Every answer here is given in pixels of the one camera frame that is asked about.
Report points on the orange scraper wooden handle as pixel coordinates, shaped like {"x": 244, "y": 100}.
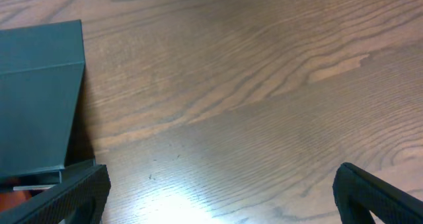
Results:
{"x": 9, "y": 200}

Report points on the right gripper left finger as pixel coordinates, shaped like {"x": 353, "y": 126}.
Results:
{"x": 81, "y": 198}

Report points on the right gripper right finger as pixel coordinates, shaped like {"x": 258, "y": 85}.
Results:
{"x": 359, "y": 195}

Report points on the dark green open box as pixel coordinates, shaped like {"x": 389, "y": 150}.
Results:
{"x": 43, "y": 139}

